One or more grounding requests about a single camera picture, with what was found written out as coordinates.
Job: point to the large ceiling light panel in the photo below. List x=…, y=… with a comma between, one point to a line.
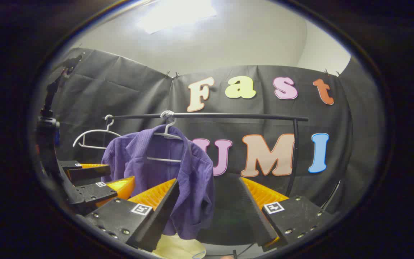
x=178, y=14

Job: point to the cream laundry hamper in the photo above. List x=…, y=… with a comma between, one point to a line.
x=178, y=248

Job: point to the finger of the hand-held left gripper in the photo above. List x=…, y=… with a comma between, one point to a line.
x=92, y=173
x=92, y=194

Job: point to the plain white hanger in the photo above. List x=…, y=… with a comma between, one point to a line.
x=97, y=130

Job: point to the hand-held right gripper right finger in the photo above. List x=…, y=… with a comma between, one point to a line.
x=255, y=212

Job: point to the black clothes rack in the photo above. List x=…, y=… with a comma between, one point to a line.
x=228, y=115

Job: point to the purple shirt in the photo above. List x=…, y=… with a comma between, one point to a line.
x=199, y=187

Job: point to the white hanger with wrapped hook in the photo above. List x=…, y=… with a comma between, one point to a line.
x=166, y=114

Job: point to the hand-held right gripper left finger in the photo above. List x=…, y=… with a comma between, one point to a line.
x=160, y=219

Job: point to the black backdrop cloth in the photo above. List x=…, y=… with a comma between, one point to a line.
x=120, y=93

